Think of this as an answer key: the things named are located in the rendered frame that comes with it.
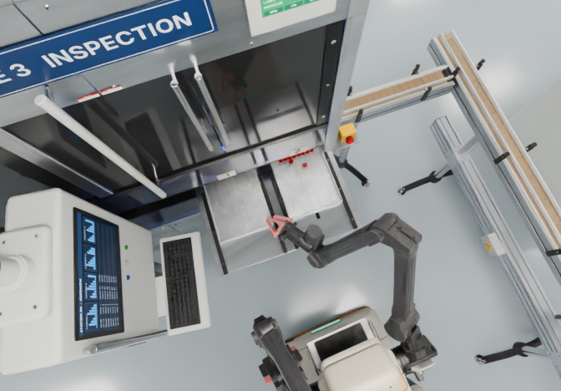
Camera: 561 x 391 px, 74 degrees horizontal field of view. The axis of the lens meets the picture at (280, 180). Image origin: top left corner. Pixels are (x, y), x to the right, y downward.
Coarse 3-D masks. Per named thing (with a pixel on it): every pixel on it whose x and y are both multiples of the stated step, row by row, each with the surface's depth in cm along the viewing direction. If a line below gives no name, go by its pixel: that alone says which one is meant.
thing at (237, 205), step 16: (240, 176) 181; (256, 176) 177; (208, 192) 179; (224, 192) 179; (240, 192) 178; (256, 192) 178; (224, 208) 176; (240, 208) 176; (256, 208) 176; (224, 224) 174; (240, 224) 173; (256, 224) 173; (272, 224) 169; (224, 240) 172
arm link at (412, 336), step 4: (408, 320) 121; (412, 320) 122; (404, 324) 120; (408, 324) 121; (412, 324) 122; (416, 324) 123; (408, 328) 120; (412, 328) 123; (416, 328) 122; (408, 332) 120; (412, 332) 121; (416, 332) 122; (420, 332) 123; (408, 336) 120; (412, 336) 120; (416, 336) 122; (408, 340) 121; (412, 340) 120
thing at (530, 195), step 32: (448, 64) 189; (480, 64) 184; (480, 96) 183; (480, 128) 180; (512, 128) 173; (512, 160) 170; (512, 192) 173; (544, 192) 167; (544, 224) 162; (544, 256) 166
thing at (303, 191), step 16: (304, 160) 182; (320, 160) 181; (288, 176) 180; (304, 176) 179; (320, 176) 179; (288, 192) 177; (304, 192) 177; (320, 192) 176; (336, 192) 176; (288, 208) 175; (304, 208) 174; (320, 208) 172
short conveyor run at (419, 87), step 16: (416, 64) 183; (400, 80) 183; (416, 80) 187; (432, 80) 187; (448, 80) 189; (352, 96) 182; (368, 96) 186; (384, 96) 185; (400, 96) 185; (416, 96) 184; (432, 96) 191; (352, 112) 183; (368, 112) 183; (384, 112) 189
